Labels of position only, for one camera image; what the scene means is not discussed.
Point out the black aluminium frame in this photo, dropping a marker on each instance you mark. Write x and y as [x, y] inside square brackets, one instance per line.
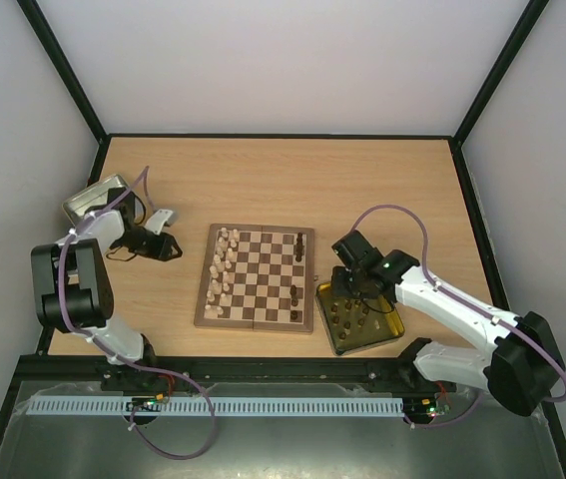
[41, 366]

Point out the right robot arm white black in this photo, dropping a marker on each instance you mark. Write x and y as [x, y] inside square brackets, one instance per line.
[516, 359]

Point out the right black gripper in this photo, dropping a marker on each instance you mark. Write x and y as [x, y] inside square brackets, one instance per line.
[344, 281]

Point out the gold tin box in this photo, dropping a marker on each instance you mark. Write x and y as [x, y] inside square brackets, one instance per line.
[353, 325]

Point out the silver tin lid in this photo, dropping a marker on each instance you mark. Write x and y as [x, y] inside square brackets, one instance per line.
[94, 196]

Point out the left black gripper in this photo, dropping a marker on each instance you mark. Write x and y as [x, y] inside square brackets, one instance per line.
[158, 252]

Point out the white slotted cable duct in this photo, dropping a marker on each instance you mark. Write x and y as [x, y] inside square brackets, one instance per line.
[222, 406]

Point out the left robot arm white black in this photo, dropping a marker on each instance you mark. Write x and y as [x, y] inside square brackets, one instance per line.
[72, 290]

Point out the wooden chess board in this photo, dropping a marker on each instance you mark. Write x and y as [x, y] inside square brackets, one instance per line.
[256, 272]

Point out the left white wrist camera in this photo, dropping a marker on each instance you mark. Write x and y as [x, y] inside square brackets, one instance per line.
[159, 220]

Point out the white rook near corner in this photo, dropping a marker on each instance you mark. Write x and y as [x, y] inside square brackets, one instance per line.
[209, 312]

